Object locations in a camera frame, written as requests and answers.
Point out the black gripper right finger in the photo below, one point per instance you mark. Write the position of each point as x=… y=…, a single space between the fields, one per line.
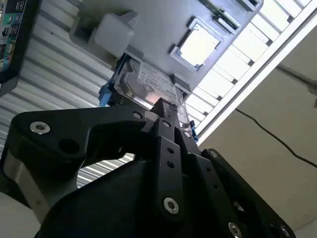
x=213 y=188

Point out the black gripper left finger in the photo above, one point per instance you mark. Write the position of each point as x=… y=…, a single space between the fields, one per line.
x=57 y=124

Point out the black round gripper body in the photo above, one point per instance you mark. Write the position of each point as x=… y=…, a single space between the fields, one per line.
x=111 y=210

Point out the hard disk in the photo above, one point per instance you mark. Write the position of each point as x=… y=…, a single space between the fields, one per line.
x=148 y=81

